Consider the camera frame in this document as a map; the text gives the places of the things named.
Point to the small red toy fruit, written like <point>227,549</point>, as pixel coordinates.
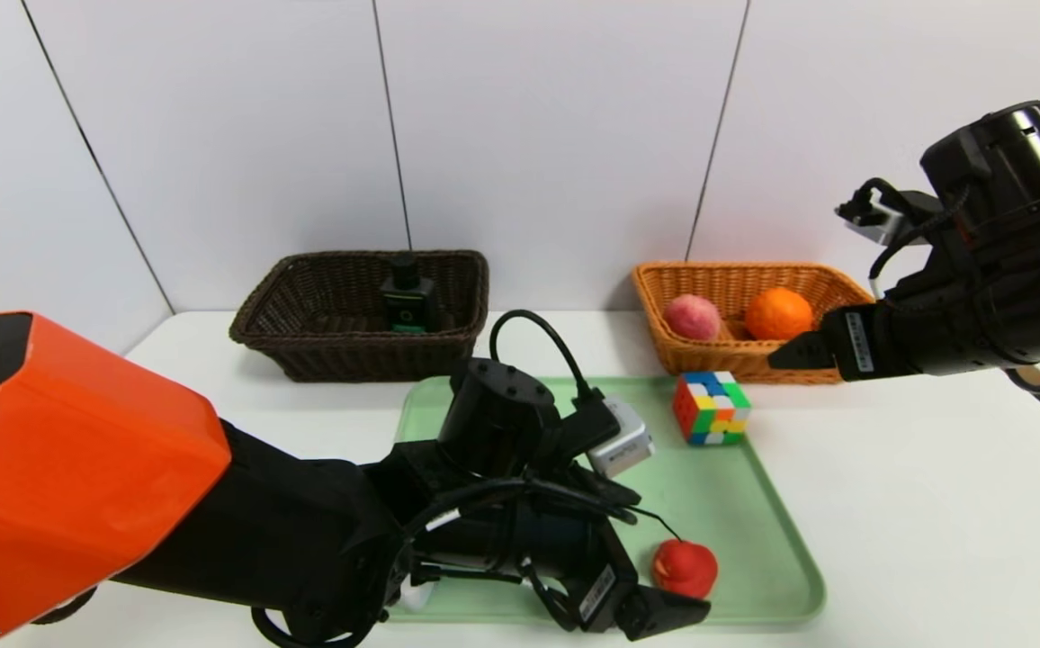
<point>687,569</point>

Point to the pink red peach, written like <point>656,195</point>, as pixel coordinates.
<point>693,318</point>

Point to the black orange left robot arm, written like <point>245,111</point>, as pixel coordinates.
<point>79,468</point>

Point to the orange wicker basket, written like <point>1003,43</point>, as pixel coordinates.
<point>718,364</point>

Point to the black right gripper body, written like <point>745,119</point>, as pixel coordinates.
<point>855,343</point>

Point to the colourful puzzle cube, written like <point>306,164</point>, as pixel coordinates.
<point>709,409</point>

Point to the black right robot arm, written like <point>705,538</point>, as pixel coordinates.
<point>1024,270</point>

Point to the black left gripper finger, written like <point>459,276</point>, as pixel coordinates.
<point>659,614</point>

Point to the dark brown wicker basket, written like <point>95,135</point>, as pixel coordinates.
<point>349,360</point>

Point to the orange fruit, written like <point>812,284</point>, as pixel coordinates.
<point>779,313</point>

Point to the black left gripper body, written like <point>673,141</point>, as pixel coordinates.
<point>599,593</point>

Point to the light green plastic tray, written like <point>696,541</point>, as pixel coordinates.
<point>754,504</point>

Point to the black pump bottle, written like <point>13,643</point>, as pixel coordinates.
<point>410,297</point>

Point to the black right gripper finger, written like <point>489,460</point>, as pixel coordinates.
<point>812,353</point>

